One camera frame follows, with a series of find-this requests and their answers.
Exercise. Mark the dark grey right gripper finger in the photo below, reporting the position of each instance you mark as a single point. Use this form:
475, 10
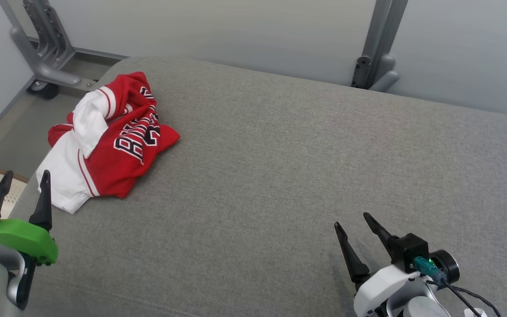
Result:
354, 259
381, 232

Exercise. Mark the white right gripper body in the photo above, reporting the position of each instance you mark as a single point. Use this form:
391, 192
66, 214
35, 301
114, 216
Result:
385, 286

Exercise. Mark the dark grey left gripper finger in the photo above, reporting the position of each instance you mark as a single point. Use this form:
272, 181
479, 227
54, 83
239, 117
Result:
43, 207
3, 187

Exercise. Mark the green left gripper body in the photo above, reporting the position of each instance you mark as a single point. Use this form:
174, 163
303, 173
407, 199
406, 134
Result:
24, 235

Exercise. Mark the red and white jersey shirt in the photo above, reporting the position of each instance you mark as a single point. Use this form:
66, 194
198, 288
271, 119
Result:
117, 163

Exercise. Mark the black caster wheel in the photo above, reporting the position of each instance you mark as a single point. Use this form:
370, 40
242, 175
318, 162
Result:
44, 90

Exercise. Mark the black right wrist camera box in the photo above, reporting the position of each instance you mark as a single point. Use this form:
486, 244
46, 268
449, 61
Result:
407, 248

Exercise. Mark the grey metal frame with brackets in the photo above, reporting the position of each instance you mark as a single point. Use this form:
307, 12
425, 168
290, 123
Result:
42, 66

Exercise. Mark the grey metal upright post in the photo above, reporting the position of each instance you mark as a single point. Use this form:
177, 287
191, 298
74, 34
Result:
379, 53

